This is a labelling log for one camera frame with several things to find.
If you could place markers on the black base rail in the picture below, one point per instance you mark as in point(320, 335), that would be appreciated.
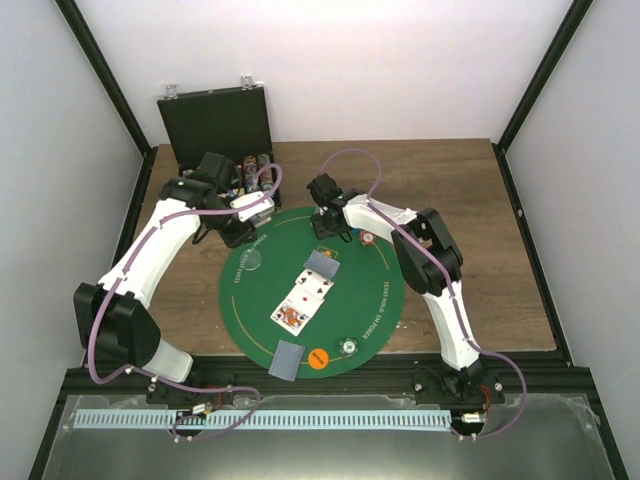
point(418, 377)

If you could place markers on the black poker set case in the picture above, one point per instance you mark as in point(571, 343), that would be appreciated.
point(232, 122)

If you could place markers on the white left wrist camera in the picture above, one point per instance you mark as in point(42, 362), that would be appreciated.
point(254, 207)

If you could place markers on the face-up black clubs card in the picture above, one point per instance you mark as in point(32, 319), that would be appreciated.
point(314, 283)

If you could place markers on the face-up red ace card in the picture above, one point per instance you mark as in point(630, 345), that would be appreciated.
point(304, 301)

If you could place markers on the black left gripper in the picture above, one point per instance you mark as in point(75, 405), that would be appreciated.
point(235, 239)

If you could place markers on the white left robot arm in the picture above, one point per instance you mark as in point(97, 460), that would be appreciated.
point(114, 323)

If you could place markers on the dealt card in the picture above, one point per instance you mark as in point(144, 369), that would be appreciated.
point(286, 360)

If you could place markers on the orange small blind button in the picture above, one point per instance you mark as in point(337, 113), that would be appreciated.
point(318, 359)

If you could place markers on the clear acrylic dealer button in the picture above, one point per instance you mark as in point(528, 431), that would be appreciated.
point(250, 260)

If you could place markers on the light blue slotted ruler strip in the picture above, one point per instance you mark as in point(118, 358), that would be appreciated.
point(406, 420)

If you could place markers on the round green poker mat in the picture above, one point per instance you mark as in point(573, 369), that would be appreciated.
point(365, 302)

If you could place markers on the black enclosure frame post left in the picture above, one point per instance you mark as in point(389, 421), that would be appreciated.
point(93, 53)

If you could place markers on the black enclosure frame post right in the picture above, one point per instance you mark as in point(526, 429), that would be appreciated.
point(562, 38)

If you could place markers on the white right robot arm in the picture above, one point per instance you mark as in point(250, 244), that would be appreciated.
point(430, 262)

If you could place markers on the purple green chip row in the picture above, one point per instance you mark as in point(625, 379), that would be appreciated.
point(250, 169)

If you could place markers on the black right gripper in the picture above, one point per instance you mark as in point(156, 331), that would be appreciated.
point(322, 232)

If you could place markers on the black enclosure frame post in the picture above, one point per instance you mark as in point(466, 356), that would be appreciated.
point(93, 53)
point(562, 38)

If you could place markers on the brown green chip row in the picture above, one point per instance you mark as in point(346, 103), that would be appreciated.
point(264, 164)

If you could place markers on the face-up queen card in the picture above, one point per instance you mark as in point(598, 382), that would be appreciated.
point(289, 317)

